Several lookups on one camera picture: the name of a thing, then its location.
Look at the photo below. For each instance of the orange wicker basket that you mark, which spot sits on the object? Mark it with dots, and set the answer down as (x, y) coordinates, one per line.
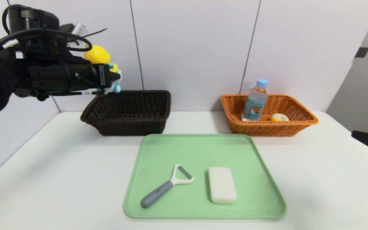
(292, 124)

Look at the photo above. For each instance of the dark brown wicker basket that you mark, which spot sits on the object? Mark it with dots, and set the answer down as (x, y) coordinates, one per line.
(126, 111)

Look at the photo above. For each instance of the white bun with orange patch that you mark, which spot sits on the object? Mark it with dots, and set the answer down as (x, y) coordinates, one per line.
(279, 117)

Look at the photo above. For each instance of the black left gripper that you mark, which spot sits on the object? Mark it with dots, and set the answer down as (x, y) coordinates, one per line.
(104, 78)

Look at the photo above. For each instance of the clear water bottle blue cap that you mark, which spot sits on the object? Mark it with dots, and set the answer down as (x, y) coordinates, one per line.
(254, 102)

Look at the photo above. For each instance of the black zip tie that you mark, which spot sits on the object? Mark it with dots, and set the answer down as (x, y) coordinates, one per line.
(96, 32)

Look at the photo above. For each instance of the light green plastic tray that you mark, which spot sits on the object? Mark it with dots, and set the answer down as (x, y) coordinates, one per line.
(190, 150)

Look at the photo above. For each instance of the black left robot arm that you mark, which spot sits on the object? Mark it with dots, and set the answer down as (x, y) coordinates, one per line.
(43, 73)

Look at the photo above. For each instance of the white rectangular soap bar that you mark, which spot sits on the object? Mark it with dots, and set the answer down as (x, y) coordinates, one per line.
(222, 185)

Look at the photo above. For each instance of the yellow duck toy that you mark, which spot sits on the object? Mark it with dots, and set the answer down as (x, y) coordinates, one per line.
(97, 54)

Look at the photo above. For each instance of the dark square wall fixture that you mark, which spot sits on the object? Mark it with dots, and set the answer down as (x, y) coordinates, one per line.
(362, 51)

